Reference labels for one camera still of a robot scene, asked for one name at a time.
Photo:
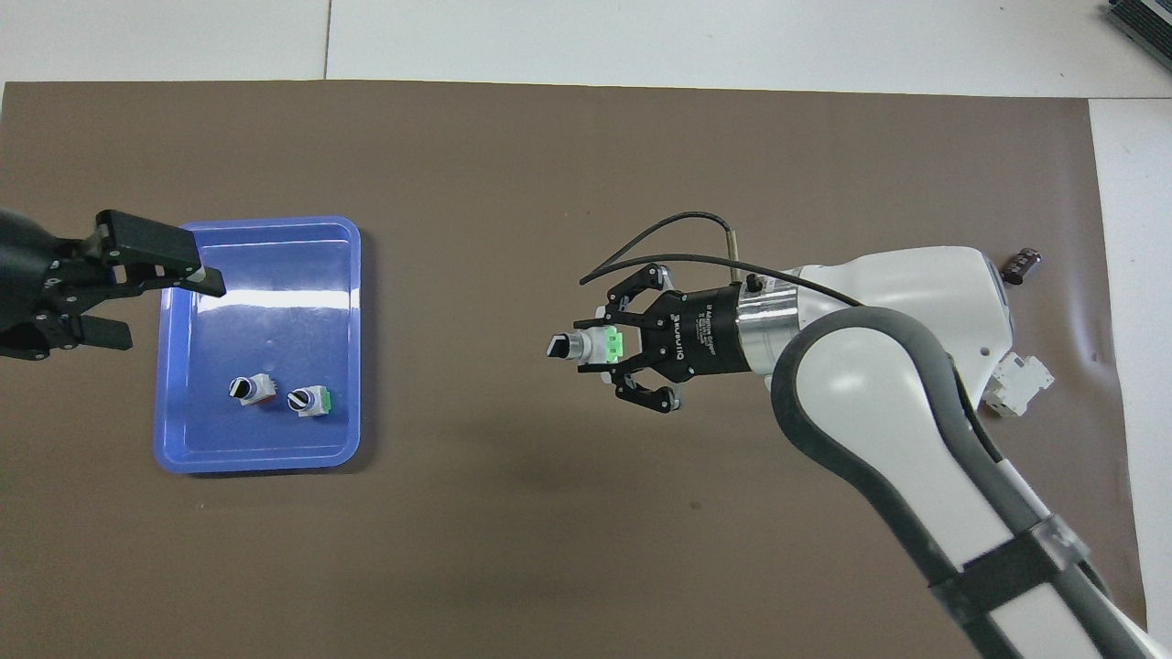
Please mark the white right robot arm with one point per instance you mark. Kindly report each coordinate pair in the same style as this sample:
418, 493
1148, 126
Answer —
879, 403

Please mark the blue plastic tray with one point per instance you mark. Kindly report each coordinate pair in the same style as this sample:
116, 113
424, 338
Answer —
261, 348

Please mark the selector switch dark green base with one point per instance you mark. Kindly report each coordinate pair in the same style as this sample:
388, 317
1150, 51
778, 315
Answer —
309, 401

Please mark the small dark terminal block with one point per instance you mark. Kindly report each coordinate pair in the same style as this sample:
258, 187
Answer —
1021, 265

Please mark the white selector switch, right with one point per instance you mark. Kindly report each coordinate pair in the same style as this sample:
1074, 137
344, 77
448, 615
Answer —
251, 389

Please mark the white circuit breaker red lever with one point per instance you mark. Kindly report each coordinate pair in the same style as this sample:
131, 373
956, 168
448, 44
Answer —
1021, 380

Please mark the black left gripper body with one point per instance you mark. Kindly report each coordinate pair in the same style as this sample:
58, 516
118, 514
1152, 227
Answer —
23, 275

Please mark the dark ribbed metal device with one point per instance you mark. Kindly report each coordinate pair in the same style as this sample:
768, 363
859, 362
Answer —
1144, 23

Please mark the selector switch light green base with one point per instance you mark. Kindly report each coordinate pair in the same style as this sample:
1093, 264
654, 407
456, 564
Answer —
591, 346

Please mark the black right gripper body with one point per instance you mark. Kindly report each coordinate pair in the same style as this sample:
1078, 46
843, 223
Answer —
700, 334

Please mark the brown table mat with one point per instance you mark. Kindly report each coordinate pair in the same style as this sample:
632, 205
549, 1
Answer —
458, 549

